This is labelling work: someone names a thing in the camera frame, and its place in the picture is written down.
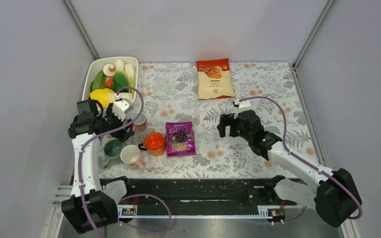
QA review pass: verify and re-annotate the orange mug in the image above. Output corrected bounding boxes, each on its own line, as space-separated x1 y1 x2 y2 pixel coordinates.
138 132 166 157

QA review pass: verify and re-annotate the white plastic tub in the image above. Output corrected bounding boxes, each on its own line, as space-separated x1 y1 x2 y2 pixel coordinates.
81 57 139 101

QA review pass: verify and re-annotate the green toy leaf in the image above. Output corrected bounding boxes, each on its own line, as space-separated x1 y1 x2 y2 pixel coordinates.
90 70 106 92

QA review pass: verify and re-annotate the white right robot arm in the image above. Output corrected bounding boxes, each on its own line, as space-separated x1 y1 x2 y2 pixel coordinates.
217 110 362 228

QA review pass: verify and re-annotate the green ceramic mug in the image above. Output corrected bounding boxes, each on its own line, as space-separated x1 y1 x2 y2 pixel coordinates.
102 139 124 169

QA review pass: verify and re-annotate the toy mushroom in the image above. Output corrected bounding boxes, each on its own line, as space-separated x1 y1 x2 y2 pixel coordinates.
103 64 116 77

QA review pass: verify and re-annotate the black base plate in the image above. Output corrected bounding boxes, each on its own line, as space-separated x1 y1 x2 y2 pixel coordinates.
118 177 297 219

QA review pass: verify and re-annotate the small pink cup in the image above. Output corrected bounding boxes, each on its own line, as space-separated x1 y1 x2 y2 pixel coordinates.
132 113 147 132

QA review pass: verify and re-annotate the floral table mat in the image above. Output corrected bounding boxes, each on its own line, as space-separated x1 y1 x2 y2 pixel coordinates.
97 62 322 179

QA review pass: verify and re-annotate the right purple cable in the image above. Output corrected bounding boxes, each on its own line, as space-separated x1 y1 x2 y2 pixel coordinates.
238 96 364 225

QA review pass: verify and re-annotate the orange chips bag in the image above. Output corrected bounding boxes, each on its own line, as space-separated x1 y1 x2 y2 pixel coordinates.
196 59 235 100

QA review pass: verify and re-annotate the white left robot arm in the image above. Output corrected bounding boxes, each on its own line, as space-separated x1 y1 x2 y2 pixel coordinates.
61 99 134 234

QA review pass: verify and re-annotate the orange toy carrot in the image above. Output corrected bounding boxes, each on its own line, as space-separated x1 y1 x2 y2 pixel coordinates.
105 77 114 89

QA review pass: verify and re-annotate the yellow toy vegetable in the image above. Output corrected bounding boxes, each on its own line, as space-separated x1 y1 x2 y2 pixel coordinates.
90 88 116 109

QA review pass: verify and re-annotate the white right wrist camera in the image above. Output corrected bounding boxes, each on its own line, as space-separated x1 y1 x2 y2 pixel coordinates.
233 99 251 119

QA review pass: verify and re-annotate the pink plastic cup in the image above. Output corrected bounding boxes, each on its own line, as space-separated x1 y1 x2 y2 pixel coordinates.
120 145 146 170

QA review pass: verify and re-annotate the purple candy bag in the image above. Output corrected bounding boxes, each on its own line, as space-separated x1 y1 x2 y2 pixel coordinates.
165 121 196 157

